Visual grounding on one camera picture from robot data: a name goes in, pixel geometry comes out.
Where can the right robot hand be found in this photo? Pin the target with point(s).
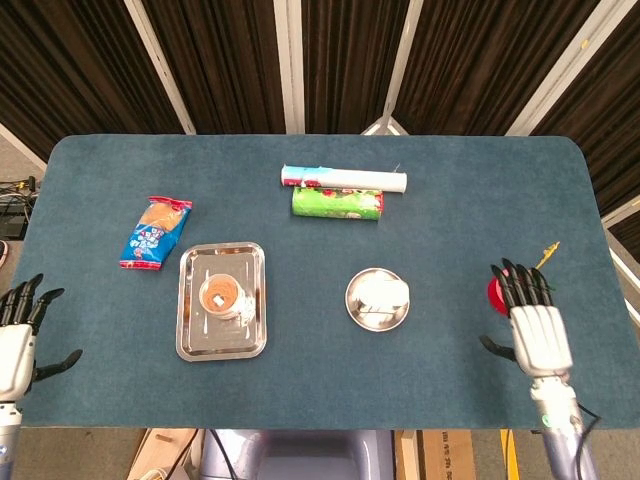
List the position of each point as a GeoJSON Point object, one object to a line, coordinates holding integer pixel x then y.
{"type": "Point", "coordinates": [540, 340]}

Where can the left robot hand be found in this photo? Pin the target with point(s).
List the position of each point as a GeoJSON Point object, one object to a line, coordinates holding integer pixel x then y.
{"type": "Point", "coordinates": [15, 355]}

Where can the rectangular metal can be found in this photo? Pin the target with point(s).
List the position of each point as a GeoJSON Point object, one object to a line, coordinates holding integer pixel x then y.
{"type": "Point", "coordinates": [382, 292]}

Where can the brown cup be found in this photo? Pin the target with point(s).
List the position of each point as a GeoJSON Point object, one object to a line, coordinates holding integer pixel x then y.
{"type": "Point", "coordinates": [220, 297]}

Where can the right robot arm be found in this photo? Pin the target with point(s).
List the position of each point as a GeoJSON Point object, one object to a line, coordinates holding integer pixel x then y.
{"type": "Point", "coordinates": [562, 425]}

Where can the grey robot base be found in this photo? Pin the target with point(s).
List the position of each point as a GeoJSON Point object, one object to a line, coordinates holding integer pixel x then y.
{"type": "Point", "coordinates": [300, 457]}

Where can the red tape roll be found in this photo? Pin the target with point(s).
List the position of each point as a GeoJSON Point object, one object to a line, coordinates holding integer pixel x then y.
{"type": "Point", "coordinates": [496, 297]}

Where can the cardboard box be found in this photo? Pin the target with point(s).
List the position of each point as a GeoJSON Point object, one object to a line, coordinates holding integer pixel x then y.
{"type": "Point", "coordinates": [445, 455]}

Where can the round metal plate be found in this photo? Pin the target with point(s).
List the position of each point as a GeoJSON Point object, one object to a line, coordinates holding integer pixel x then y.
{"type": "Point", "coordinates": [372, 320]}

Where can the wooden board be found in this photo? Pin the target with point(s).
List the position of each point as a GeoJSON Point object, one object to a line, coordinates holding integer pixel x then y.
{"type": "Point", "coordinates": [160, 450]}

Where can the blue snack bag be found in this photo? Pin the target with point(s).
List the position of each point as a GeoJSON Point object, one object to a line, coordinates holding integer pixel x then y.
{"type": "Point", "coordinates": [152, 235]}

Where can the rectangular steel tray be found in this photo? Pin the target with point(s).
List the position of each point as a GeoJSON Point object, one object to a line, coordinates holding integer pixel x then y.
{"type": "Point", "coordinates": [220, 345]}

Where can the blue table cloth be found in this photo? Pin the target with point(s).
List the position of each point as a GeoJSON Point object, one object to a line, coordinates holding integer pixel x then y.
{"type": "Point", "coordinates": [320, 390]}

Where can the green chips canister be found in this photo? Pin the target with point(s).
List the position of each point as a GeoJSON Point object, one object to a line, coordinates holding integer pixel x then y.
{"type": "Point", "coordinates": [335, 205]}

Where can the white wrap roll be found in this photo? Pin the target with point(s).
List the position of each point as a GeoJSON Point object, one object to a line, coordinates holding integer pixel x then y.
{"type": "Point", "coordinates": [350, 179]}

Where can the dark brown curtain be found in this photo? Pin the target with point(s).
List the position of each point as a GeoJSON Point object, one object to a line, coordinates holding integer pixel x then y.
{"type": "Point", "coordinates": [350, 60]}

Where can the white frame beam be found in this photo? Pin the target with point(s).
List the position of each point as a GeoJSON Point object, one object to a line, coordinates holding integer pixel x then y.
{"type": "Point", "coordinates": [290, 65]}
{"type": "Point", "coordinates": [160, 65]}
{"type": "Point", "coordinates": [397, 75]}
{"type": "Point", "coordinates": [560, 70]}

